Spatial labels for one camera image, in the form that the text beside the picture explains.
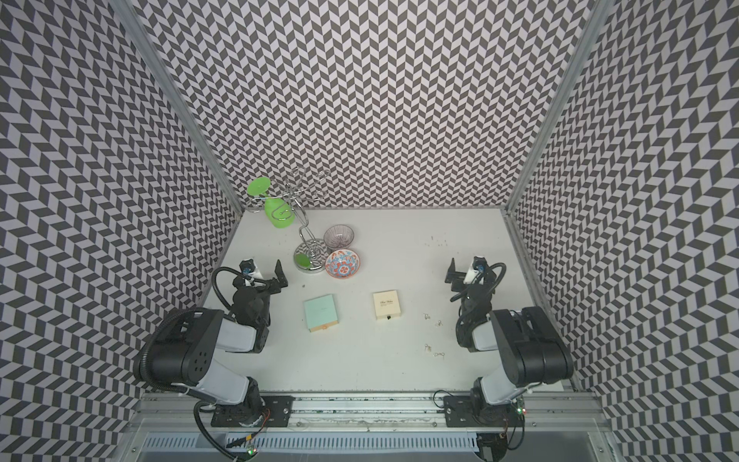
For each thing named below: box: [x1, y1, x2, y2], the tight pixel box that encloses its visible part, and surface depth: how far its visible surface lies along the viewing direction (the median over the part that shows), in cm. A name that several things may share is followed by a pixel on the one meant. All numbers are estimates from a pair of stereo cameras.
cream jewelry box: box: [372, 290, 402, 321], surface depth 91 cm
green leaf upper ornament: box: [247, 176, 271, 198], surface depth 85 cm
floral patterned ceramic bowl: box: [325, 248, 361, 281], surface depth 101 cm
